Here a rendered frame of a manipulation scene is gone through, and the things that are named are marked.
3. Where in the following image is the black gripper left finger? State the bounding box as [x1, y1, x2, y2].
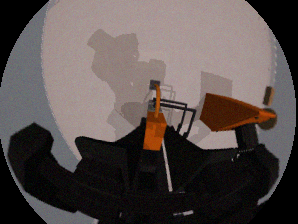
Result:
[74, 123, 146, 192]

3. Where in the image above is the orange power cord with plug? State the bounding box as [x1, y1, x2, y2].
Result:
[141, 85, 166, 165]

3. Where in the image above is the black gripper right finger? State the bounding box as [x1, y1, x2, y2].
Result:
[164, 124, 238, 193]

